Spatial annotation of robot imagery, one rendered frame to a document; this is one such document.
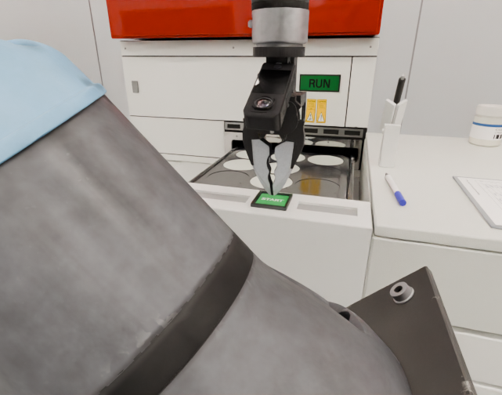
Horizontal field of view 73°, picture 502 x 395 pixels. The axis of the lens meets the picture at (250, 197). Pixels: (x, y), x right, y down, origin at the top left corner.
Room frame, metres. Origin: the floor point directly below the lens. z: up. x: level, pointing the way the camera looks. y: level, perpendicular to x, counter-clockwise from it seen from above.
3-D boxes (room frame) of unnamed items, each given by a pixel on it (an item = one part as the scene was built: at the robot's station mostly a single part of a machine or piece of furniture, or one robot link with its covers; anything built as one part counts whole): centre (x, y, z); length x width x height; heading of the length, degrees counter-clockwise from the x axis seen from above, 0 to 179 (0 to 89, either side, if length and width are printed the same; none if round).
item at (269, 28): (0.50, -0.04, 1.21); 0.08 x 0.08 x 0.05
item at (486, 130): (0.85, -0.60, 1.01); 0.07 x 0.07 x 0.10
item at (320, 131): (1.07, -0.13, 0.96); 0.44 x 0.01 x 0.02; 74
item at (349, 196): (0.80, -0.25, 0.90); 0.37 x 0.01 x 0.01; 164
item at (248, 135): (0.49, -0.01, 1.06); 0.05 x 0.02 x 0.09; 74
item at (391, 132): (0.68, -0.28, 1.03); 0.06 x 0.04 x 0.13; 164
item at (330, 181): (0.86, -0.08, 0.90); 0.34 x 0.34 x 0.01; 74
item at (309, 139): (1.06, -0.12, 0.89); 0.44 x 0.02 x 0.10; 74
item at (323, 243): (0.53, 0.09, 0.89); 0.55 x 0.09 x 0.14; 74
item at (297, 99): (0.51, -0.04, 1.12); 0.09 x 0.08 x 0.12; 164
